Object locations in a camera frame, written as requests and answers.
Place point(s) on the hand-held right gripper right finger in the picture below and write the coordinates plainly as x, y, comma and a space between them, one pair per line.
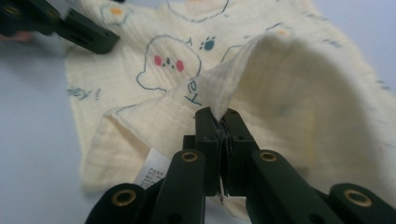
239, 146

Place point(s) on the cream printed cloth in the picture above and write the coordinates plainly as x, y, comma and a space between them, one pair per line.
280, 93

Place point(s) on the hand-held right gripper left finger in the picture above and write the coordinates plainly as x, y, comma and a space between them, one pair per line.
205, 146

